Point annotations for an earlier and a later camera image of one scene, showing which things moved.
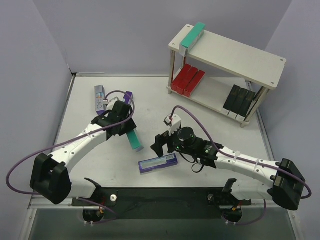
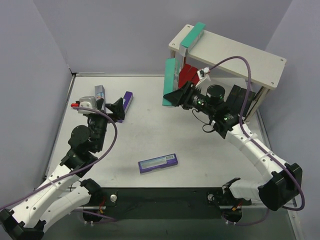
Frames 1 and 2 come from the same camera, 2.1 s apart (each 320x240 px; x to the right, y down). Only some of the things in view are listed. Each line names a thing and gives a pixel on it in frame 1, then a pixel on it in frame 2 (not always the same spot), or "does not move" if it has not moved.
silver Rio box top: (99, 96) does not move
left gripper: (127, 125) to (110, 114)
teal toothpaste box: (133, 138) to (171, 78)
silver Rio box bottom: (191, 37) does not move
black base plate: (160, 203) does not move
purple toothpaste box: (128, 97) does not move
